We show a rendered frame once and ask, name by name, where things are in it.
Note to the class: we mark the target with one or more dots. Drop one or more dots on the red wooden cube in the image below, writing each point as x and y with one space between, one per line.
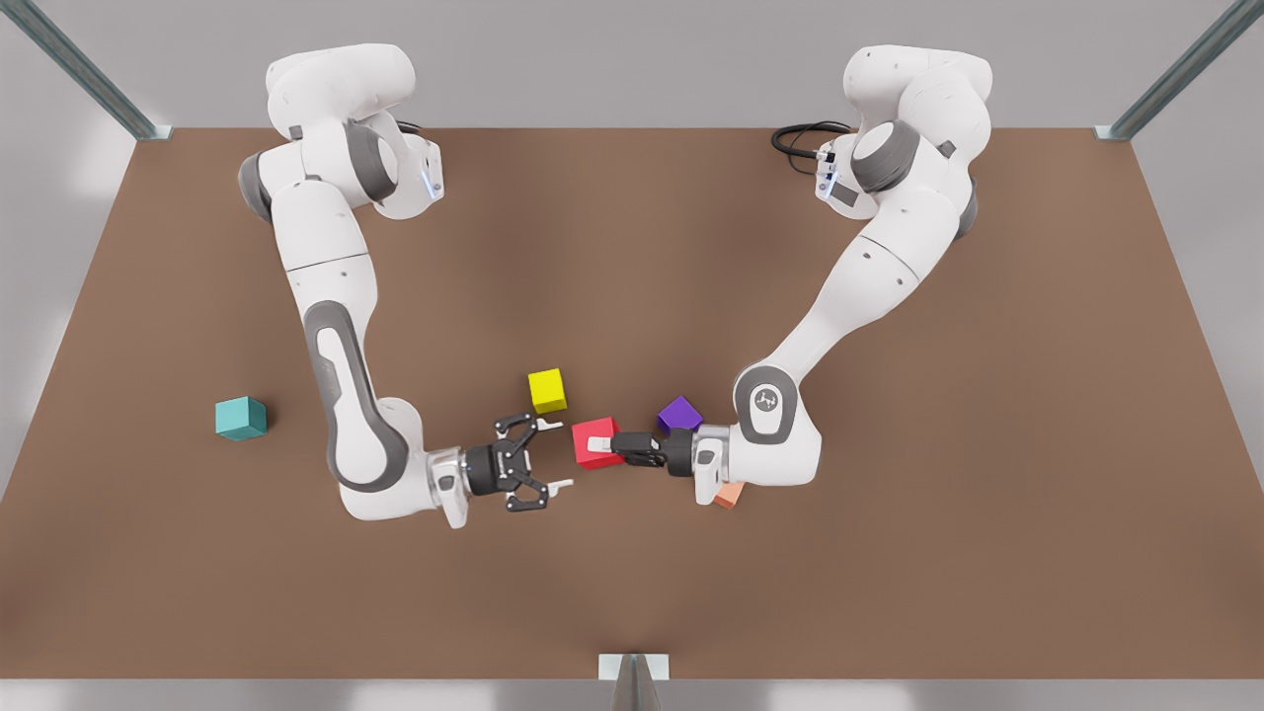
592 430

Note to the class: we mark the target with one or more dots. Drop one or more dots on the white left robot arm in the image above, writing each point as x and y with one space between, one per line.
889 247

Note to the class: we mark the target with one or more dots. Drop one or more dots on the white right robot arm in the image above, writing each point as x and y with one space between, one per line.
316 247

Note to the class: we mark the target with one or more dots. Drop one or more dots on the purple wooden cube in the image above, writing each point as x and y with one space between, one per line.
679 413

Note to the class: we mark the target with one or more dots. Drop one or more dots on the yellow wooden cube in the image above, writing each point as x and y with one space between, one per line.
547 391

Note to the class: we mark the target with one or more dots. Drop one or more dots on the orange wooden cube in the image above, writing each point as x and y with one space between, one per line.
729 497

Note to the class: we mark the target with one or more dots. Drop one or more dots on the teal blue wooden cube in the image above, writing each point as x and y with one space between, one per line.
241 420

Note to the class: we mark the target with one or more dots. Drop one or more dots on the silver frame post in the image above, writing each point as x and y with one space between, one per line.
79 69
1180 69
633 681

